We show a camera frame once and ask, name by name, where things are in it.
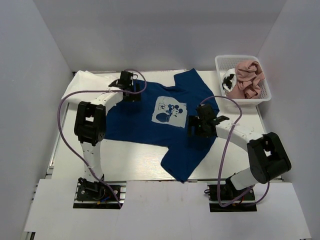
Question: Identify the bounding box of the blue t shirt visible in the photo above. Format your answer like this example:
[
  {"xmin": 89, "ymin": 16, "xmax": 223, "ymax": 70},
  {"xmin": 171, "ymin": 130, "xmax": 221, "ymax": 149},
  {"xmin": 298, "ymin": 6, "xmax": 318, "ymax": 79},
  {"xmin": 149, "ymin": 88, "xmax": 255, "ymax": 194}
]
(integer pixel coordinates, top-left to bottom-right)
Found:
[{"xmin": 105, "ymin": 69, "xmax": 220, "ymax": 183}]

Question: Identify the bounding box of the white t shirt stack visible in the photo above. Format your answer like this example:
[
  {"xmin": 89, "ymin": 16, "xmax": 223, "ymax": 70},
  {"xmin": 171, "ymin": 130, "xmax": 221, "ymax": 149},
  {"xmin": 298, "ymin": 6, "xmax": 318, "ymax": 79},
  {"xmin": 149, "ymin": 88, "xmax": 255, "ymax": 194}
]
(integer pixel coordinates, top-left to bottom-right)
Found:
[{"xmin": 62, "ymin": 70, "xmax": 117, "ymax": 105}]

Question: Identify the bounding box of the white black printed t shirt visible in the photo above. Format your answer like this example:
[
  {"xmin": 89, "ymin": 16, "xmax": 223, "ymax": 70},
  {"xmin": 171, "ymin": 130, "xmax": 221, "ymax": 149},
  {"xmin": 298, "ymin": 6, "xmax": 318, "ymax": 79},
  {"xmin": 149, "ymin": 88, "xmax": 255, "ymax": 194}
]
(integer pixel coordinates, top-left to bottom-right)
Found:
[{"xmin": 222, "ymin": 68, "xmax": 238, "ymax": 99}]

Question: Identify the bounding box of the pink t shirt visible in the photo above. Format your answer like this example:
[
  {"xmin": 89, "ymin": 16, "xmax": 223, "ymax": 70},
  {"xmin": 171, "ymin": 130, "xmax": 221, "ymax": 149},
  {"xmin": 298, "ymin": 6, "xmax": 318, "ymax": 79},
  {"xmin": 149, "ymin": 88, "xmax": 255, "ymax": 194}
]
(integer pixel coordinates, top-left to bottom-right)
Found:
[{"xmin": 227, "ymin": 60, "xmax": 265, "ymax": 99}]

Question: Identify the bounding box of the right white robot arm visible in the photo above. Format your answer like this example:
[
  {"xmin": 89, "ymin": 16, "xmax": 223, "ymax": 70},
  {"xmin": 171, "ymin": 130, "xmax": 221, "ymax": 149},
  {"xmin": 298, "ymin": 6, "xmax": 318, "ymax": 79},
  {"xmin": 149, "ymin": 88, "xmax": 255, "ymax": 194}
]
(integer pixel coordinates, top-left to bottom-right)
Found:
[{"xmin": 188, "ymin": 104, "xmax": 292, "ymax": 200}]

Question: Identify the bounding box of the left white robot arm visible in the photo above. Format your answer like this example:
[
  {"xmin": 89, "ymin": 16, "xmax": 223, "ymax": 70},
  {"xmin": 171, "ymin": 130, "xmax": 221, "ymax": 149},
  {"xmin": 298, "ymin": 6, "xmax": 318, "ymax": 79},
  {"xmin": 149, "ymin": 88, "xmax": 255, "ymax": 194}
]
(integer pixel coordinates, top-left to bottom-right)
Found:
[{"xmin": 74, "ymin": 70, "xmax": 141, "ymax": 200}]

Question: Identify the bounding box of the white plastic basket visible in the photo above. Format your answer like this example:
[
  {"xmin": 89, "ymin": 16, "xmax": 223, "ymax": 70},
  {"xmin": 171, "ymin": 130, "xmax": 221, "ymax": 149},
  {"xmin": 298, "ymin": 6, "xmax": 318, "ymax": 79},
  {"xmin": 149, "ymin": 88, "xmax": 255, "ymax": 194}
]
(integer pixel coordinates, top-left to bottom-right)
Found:
[{"xmin": 215, "ymin": 55, "xmax": 272, "ymax": 107}]

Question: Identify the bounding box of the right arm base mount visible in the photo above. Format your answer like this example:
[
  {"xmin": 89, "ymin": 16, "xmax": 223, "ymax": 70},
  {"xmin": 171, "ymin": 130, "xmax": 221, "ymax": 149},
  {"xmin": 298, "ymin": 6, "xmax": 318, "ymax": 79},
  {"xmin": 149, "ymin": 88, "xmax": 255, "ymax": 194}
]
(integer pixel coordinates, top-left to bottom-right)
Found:
[{"xmin": 204, "ymin": 184, "xmax": 257, "ymax": 213}]

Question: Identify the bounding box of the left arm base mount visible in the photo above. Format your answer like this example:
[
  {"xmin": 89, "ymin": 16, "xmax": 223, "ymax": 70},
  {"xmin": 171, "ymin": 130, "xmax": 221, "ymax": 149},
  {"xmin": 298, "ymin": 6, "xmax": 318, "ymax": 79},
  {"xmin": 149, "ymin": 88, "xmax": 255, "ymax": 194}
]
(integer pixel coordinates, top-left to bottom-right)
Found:
[{"xmin": 73, "ymin": 182, "xmax": 126, "ymax": 210}]

